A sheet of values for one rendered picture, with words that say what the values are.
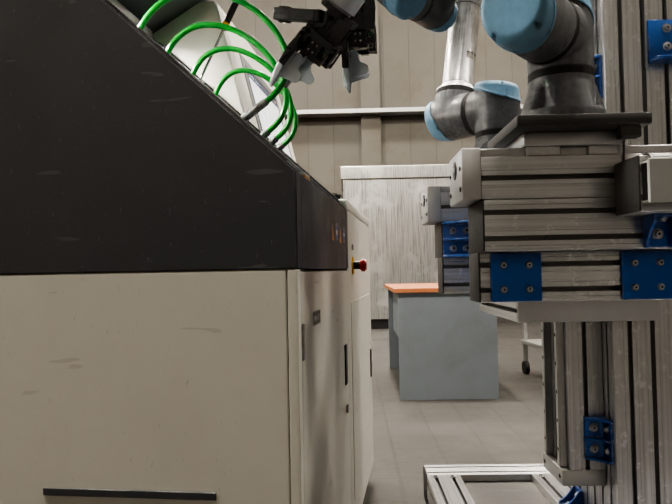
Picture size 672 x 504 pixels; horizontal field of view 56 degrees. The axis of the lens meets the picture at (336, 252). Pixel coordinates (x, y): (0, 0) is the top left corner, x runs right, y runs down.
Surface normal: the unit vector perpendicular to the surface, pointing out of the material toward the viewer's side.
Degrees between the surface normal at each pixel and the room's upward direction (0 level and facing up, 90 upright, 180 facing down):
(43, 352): 90
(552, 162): 90
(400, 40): 90
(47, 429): 90
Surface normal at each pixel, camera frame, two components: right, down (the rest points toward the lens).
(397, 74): -0.03, -0.03
